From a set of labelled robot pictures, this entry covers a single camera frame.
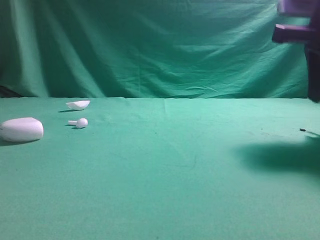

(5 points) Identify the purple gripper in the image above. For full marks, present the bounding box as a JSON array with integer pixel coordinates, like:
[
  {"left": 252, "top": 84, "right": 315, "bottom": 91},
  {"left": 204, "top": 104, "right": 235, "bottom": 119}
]
[{"left": 272, "top": 0, "right": 320, "bottom": 103}]

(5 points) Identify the green backdrop cloth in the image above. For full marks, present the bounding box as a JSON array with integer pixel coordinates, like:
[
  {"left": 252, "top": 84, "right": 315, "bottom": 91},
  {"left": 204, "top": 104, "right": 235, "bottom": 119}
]
[{"left": 0, "top": 0, "right": 308, "bottom": 99}]

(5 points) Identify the white earbud lying flat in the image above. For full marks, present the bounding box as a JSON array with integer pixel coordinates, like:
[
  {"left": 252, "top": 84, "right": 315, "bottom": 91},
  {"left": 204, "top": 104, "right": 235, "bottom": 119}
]
[{"left": 67, "top": 118, "right": 89, "bottom": 129}]

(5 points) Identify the white earbud case lid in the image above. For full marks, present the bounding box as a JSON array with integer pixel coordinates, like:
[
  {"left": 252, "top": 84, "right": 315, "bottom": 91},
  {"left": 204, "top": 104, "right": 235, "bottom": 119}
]
[{"left": 66, "top": 100, "right": 90, "bottom": 111}]

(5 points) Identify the white earbud case body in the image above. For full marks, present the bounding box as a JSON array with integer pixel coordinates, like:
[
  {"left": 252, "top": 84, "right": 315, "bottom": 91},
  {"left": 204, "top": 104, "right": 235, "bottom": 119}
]
[{"left": 0, "top": 117, "right": 44, "bottom": 143}]

